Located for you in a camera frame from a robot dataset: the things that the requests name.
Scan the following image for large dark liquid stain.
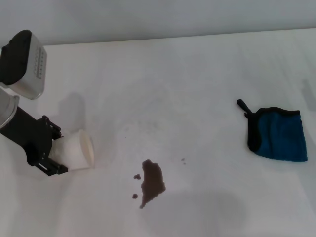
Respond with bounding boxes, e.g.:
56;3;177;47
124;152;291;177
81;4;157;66
139;159;167;210

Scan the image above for blue rag with black trim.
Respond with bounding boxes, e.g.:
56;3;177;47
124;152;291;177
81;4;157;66
236;99;309;163

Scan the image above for white paper cup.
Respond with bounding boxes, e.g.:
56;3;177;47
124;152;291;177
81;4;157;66
50;129;95;171

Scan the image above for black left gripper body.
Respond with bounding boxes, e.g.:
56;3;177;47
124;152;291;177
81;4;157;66
0;106;54;166

